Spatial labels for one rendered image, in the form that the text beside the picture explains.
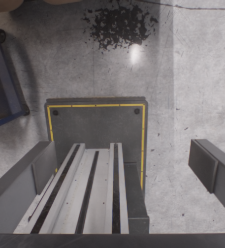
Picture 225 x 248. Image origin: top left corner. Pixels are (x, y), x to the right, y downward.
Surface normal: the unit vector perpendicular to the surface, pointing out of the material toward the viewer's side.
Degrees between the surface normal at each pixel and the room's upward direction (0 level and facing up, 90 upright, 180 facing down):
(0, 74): 0
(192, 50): 0
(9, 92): 0
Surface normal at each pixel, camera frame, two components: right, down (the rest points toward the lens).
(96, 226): -0.02, -0.96
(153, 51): -0.02, 0.29
